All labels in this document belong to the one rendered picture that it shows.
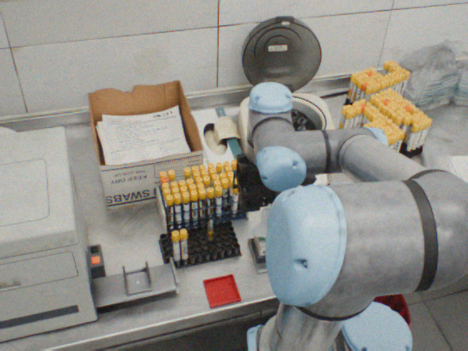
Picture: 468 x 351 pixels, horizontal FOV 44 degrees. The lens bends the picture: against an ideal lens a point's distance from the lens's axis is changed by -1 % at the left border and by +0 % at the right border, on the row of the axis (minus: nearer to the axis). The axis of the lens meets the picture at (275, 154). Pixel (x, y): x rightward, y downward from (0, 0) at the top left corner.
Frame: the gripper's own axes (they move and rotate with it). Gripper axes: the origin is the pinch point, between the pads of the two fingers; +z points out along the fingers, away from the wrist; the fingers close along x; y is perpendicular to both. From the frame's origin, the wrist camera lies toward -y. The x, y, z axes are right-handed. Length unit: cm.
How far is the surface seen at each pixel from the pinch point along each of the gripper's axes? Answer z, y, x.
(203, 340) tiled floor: 100, 7, -30
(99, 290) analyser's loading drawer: 8.0, 36.4, 3.1
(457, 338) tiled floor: 99, -85, -5
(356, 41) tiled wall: -4, -45, -57
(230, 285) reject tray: 11.7, 9.5, 6.1
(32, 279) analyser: -6.2, 46.8, 7.8
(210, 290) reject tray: 11.7, 14.0, 6.3
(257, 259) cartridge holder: 9.1, 2.4, 2.8
